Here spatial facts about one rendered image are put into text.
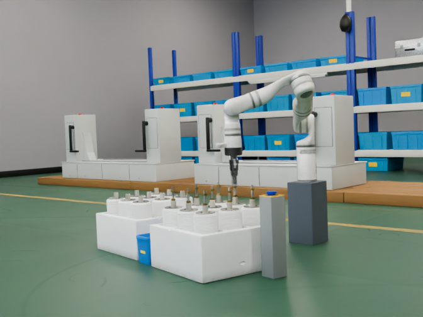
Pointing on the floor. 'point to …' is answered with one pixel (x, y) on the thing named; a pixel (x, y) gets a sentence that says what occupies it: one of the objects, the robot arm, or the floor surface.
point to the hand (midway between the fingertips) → (234, 180)
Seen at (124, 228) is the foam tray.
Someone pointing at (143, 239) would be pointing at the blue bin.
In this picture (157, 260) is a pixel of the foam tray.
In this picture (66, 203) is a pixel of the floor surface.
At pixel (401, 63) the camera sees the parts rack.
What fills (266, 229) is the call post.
